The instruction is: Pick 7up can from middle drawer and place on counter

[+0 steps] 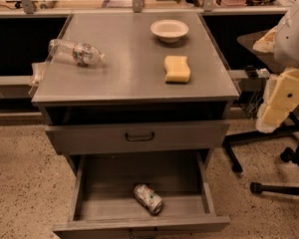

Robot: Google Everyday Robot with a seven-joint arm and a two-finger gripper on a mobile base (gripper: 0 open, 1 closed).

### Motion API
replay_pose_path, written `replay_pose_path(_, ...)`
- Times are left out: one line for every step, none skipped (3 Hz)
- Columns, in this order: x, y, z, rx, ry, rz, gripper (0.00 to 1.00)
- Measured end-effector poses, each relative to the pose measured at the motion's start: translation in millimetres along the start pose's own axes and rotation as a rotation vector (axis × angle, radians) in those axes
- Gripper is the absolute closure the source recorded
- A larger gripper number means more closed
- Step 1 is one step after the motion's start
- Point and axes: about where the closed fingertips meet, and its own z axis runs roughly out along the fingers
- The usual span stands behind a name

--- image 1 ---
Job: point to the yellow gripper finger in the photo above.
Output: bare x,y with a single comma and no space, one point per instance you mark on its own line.
280,98
266,43

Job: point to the crushed 7up can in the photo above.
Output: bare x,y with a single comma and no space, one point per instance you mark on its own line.
148,198

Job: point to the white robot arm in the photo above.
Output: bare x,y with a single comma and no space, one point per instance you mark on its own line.
286,49

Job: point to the grey drawer cabinet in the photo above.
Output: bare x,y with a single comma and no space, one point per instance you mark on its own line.
130,86

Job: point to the grey upper drawer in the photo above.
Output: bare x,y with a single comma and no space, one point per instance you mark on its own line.
136,137

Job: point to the grey open middle drawer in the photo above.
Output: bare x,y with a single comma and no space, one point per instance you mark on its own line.
104,206

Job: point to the black folding side table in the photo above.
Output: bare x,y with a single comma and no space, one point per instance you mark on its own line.
248,41

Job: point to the black office chair base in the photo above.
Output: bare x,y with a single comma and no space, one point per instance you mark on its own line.
287,182

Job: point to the yellow sponge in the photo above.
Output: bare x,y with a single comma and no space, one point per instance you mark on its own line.
176,69

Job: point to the white bowl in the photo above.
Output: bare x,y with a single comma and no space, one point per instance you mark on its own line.
169,31

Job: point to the clear plastic water bottle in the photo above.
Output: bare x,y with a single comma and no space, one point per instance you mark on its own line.
65,51

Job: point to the clear plastic side holder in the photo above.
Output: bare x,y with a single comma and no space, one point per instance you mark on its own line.
38,73

